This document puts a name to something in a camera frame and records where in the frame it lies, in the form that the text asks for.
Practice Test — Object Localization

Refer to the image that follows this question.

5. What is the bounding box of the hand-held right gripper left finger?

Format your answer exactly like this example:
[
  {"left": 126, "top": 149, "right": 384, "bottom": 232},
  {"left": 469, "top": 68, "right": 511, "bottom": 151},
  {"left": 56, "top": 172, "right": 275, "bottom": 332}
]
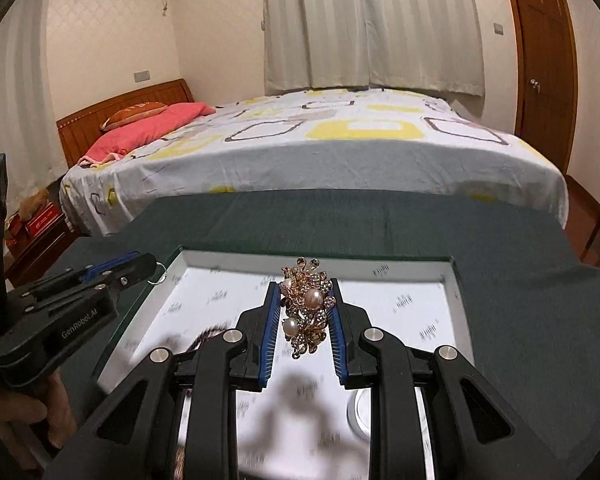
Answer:
[{"left": 42, "top": 280, "right": 288, "bottom": 480}]

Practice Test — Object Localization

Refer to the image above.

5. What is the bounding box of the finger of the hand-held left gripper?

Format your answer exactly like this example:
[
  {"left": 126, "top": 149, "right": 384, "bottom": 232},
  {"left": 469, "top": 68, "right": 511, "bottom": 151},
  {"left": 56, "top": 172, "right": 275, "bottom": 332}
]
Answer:
[
  {"left": 30, "top": 254, "right": 157, "bottom": 313},
  {"left": 12, "top": 251, "right": 143, "bottom": 306}
]

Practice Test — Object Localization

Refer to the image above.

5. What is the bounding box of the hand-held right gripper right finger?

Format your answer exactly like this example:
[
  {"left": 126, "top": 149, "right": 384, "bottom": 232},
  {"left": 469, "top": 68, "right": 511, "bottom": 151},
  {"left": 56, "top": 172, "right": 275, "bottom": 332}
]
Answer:
[{"left": 327, "top": 287, "right": 598, "bottom": 480}]

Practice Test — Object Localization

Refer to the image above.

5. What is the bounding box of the gold pearl brooch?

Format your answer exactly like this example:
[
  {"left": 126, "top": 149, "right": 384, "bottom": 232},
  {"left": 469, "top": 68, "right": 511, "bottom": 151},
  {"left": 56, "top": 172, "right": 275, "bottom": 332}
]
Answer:
[{"left": 279, "top": 257, "right": 338, "bottom": 360}]

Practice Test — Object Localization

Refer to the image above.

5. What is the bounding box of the white shallow box tray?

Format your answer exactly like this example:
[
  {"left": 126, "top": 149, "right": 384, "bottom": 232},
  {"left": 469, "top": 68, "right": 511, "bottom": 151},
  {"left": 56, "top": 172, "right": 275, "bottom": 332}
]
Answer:
[{"left": 92, "top": 245, "right": 476, "bottom": 480}]

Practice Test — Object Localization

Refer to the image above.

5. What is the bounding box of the person's left hand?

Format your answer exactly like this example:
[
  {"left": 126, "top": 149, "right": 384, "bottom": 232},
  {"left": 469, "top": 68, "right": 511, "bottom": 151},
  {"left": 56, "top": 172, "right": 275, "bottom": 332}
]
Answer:
[{"left": 0, "top": 372, "right": 78, "bottom": 466}]

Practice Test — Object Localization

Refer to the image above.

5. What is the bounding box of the wooden nightstand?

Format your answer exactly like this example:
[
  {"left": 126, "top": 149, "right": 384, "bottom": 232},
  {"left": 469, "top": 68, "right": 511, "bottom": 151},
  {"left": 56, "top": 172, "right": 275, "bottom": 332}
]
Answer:
[{"left": 5, "top": 212, "right": 81, "bottom": 286}]

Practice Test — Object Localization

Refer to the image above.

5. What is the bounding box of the red gift box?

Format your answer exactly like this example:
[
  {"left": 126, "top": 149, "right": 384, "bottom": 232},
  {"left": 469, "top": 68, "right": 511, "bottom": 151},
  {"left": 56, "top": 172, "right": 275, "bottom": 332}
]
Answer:
[{"left": 24, "top": 205, "right": 61, "bottom": 238}]

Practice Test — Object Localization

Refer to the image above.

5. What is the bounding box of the brown teddy bear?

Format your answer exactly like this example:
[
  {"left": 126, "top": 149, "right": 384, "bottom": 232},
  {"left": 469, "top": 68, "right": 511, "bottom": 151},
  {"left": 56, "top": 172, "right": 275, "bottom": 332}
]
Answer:
[{"left": 19, "top": 189, "right": 50, "bottom": 221}]

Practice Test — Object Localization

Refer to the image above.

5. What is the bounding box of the pink blanket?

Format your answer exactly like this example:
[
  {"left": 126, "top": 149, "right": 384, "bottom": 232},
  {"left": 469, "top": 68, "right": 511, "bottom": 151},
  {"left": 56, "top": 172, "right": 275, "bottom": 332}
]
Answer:
[{"left": 77, "top": 102, "right": 217, "bottom": 167}]

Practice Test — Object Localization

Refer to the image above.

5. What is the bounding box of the wooden headboard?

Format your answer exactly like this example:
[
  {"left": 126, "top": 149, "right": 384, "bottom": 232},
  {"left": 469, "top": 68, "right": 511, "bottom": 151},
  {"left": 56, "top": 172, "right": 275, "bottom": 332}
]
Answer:
[{"left": 56, "top": 79, "right": 195, "bottom": 168}]

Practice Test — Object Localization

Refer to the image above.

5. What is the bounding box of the orange pillow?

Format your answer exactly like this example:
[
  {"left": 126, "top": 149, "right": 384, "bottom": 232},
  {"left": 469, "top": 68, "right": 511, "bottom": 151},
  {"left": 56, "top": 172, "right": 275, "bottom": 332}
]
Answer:
[{"left": 100, "top": 101, "right": 168, "bottom": 132}]

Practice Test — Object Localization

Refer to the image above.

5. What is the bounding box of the white yellow patterned bedsheet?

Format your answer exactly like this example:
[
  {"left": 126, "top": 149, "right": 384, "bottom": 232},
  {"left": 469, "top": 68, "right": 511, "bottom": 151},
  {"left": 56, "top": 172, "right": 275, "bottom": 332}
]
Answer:
[{"left": 60, "top": 87, "right": 570, "bottom": 236}]

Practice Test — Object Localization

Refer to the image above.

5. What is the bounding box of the sheer white side curtain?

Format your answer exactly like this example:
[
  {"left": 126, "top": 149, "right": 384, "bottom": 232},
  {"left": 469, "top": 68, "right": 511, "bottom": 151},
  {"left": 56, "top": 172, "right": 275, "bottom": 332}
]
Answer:
[{"left": 0, "top": 0, "right": 63, "bottom": 211}]

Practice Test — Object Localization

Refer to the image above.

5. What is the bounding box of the dark grey table cloth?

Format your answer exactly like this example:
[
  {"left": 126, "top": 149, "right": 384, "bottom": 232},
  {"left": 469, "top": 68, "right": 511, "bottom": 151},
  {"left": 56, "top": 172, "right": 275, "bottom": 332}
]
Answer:
[{"left": 0, "top": 187, "right": 600, "bottom": 480}]

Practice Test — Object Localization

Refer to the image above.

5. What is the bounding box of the white window curtain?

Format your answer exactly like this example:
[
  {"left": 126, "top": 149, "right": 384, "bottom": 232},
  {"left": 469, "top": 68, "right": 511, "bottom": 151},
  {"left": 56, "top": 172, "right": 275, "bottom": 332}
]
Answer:
[{"left": 262, "top": 0, "right": 487, "bottom": 97}]

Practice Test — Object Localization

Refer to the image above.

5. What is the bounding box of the wooden door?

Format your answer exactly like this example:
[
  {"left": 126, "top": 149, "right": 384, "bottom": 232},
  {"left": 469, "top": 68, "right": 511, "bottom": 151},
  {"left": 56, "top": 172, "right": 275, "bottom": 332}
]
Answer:
[{"left": 500, "top": 0, "right": 578, "bottom": 176}]

